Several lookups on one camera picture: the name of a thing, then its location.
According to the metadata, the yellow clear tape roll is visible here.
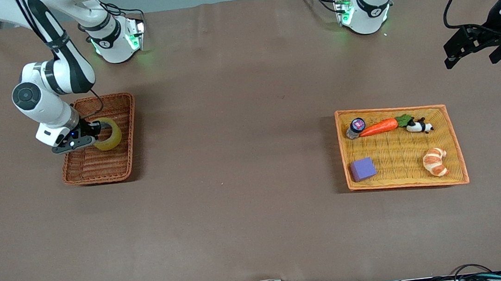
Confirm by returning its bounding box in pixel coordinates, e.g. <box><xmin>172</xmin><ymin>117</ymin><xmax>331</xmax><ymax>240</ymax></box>
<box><xmin>90</xmin><ymin>116</ymin><xmax>124</xmax><ymax>153</ymax></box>

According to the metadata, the brown wicker basket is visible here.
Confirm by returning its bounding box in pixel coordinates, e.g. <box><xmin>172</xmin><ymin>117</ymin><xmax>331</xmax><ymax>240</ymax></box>
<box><xmin>54</xmin><ymin>92</ymin><xmax>143</xmax><ymax>187</ymax></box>

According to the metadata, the yellow wicker basket orange rim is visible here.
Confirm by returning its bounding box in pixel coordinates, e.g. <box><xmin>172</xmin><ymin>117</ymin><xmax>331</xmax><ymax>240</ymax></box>
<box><xmin>334</xmin><ymin>98</ymin><xmax>470</xmax><ymax>197</ymax></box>

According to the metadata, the black white panda toy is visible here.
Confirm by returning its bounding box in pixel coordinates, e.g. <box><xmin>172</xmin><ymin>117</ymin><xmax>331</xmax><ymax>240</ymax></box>
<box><xmin>405</xmin><ymin>116</ymin><xmax>435</xmax><ymax>136</ymax></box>

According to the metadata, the orange toy carrot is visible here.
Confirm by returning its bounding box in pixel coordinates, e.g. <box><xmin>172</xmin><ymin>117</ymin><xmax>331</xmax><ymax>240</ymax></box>
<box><xmin>358</xmin><ymin>113</ymin><xmax>415</xmax><ymax>138</ymax></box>

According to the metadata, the toy croissant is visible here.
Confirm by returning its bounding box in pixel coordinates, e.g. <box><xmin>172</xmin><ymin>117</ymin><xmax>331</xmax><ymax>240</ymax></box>
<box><xmin>421</xmin><ymin>146</ymin><xmax>450</xmax><ymax>179</ymax></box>

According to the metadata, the small bottle purple cap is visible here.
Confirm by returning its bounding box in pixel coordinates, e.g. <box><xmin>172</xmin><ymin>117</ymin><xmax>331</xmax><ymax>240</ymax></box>
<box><xmin>344</xmin><ymin>117</ymin><xmax>368</xmax><ymax>141</ymax></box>

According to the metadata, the purple cube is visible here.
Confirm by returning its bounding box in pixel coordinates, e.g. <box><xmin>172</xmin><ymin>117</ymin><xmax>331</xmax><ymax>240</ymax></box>
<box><xmin>349</xmin><ymin>156</ymin><xmax>378</xmax><ymax>183</ymax></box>

